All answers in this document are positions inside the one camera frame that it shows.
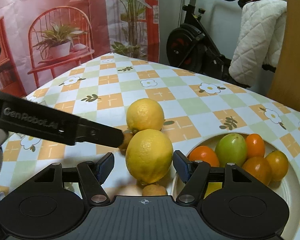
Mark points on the black exercise bike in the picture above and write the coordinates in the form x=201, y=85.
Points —
x=190, y=47

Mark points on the wooden board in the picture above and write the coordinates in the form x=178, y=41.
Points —
x=285, y=86

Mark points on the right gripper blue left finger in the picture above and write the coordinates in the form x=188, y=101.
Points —
x=92, y=174

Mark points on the white quilted blanket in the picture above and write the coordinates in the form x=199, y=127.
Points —
x=260, y=39

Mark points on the small brown longan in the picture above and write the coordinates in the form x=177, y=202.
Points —
x=126, y=140
x=154, y=190

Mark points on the small brown longan rear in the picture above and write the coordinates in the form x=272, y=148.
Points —
x=126, y=140

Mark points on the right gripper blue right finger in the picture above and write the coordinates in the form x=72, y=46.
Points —
x=194, y=175

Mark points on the dark orange tomato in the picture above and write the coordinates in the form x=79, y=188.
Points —
x=259, y=168

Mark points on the green tomato front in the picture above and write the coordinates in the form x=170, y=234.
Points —
x=232, y=148

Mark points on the yellow lemon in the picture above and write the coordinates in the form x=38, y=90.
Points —
x=149, y=156
x=144, y=114

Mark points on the red printed backdrop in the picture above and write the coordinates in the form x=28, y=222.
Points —
x=41, y=39

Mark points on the green tomato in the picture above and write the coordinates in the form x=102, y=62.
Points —
x=212, y=187
x=232, y=148

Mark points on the small brown longan front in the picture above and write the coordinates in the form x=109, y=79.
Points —
x=154, y=190

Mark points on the checkered floral tablecloth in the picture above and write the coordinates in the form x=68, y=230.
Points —
x=198, y=111

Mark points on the orange yellow tomato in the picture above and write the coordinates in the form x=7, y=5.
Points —
x=279, y=165

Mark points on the bright orange tomato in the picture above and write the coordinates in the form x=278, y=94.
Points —
x=205, y=154

